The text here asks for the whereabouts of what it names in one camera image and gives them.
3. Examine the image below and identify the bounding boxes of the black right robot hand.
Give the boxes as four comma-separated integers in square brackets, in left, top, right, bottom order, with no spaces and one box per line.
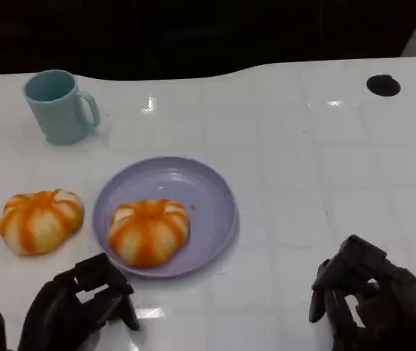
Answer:
[309,235,416,351]

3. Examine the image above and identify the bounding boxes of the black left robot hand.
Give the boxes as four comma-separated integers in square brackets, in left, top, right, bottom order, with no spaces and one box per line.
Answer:
[17,252,141,351]

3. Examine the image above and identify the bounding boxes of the orange white toy bread roll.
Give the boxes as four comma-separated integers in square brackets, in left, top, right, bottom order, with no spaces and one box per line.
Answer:
[0,189,86,257]
[107,198,192,269]

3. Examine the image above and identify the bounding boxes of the lilac plate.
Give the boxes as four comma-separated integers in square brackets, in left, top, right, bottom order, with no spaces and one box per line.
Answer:
[92,156,240,279]

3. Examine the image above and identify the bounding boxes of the pale green mug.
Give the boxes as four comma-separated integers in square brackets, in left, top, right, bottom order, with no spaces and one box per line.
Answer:
[23,69,101,146]

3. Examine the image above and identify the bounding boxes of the black round table grommet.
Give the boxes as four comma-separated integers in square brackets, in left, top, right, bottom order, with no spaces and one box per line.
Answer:
[366,74,401,97]

